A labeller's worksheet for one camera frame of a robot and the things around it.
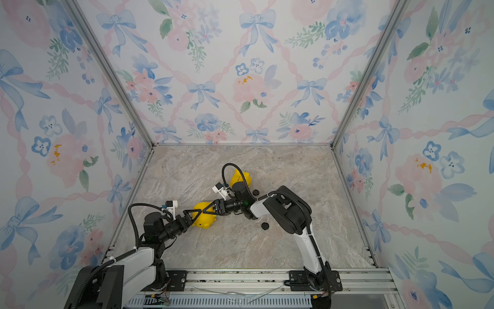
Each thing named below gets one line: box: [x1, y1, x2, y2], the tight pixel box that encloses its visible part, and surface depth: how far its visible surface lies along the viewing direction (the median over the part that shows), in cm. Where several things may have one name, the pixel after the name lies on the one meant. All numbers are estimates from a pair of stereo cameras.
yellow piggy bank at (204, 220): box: [189, 201, 217, 230], surface depth 84 cm
